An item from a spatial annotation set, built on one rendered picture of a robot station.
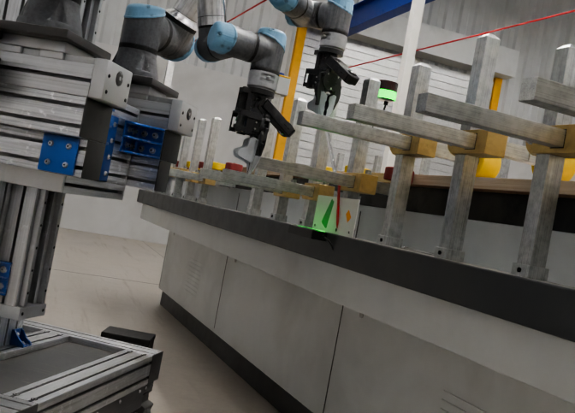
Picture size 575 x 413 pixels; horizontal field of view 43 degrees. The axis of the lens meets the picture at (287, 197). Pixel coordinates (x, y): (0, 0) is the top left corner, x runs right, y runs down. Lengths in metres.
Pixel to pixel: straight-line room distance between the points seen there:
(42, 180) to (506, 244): 1.11
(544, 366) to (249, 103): 0.94
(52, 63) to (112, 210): 8.05
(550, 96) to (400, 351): 1.22
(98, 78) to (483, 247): 0.97
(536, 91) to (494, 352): 0.61
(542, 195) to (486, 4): 10.59
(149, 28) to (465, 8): 9.63
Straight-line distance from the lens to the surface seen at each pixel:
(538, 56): 12.32
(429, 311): 1.61
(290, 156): 2.46
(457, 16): 11.61
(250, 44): 1.83
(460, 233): 1.57
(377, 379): 2.17
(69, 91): 1.73
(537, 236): 1.36
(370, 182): 1.94
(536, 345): 1.35
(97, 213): 9.76
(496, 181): 1.75
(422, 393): 1.98
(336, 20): 2.11
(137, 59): 2.24
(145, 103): 2.19
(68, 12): 1.82
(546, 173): 1.37
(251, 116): 1.82
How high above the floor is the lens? 0.74
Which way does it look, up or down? 1 degrees up
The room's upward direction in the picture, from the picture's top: 11 degrees clockwise
